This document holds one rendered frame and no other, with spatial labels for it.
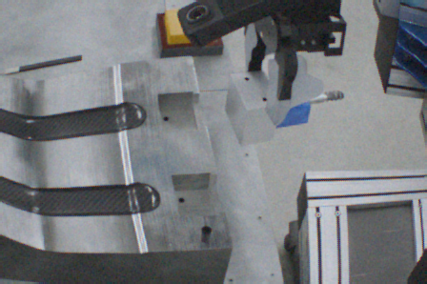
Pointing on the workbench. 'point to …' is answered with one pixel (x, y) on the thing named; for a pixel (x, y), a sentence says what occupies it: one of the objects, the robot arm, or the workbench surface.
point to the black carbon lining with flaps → (38, 199)
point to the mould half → (176, 230)
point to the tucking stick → (44, 64)
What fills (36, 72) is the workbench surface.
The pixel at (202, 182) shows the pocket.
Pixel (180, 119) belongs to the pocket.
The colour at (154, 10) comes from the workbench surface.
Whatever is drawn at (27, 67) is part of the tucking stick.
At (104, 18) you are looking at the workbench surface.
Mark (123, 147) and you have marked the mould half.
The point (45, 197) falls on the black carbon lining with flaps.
